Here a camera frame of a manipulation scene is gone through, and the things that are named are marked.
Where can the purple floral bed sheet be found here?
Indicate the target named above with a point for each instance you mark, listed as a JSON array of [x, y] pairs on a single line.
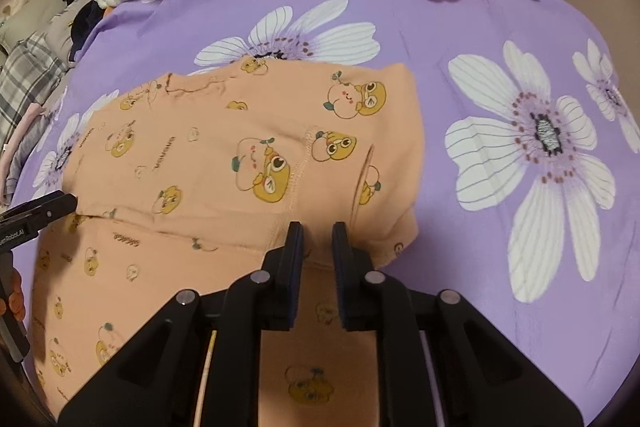
[[528, 203]]

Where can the orange cartoon print shirt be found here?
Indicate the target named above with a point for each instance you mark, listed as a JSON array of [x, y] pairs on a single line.
[[187, 181]]

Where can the pink and grey folded clothes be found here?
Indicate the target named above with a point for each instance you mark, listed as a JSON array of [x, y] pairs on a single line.
[[32, 112]]

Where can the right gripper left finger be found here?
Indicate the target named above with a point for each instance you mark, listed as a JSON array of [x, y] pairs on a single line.
[[197, 361]]

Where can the left hand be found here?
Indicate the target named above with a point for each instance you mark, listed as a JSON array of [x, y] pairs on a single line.
[[16, 302]]

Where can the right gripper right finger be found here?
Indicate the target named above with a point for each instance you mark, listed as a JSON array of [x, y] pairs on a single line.
[[440, 361]]

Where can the grey plaid pillow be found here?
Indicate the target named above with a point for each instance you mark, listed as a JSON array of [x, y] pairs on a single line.
[[30, 74]]

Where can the dark navy garment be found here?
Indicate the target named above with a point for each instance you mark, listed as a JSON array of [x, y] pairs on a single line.
[[85, 20]]

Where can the beige headboard cushion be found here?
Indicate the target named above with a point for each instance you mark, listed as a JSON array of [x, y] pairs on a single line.
[[32, 17]]

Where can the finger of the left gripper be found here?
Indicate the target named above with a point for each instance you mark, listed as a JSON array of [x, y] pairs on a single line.
[[41, 211]]

